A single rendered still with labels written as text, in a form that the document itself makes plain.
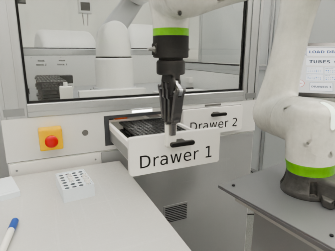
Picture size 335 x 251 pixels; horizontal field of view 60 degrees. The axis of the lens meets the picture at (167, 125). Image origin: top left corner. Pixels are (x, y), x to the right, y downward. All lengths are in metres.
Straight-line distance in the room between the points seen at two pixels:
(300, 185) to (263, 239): 0.21
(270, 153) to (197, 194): 1.58
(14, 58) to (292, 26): 0.83
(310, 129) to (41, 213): 0.70
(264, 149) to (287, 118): 2.04
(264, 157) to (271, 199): 2.06
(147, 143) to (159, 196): 0.49
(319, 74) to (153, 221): 1.07
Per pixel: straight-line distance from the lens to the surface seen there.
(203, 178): 1.32
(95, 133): 1.08
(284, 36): 0.94
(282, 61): 0.93
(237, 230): 1.58
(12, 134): 1.06
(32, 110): 1.05
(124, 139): 0.90
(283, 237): 0.89
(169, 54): 0.73
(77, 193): 0.85
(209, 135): 0.89
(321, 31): 2.48
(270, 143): 2.80
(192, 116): 1.18
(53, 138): 0.99
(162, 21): 0.73
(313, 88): 1.46
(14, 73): 1.03
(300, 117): 0.79
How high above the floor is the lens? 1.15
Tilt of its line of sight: 14 degrees down
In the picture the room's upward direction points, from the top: straight up
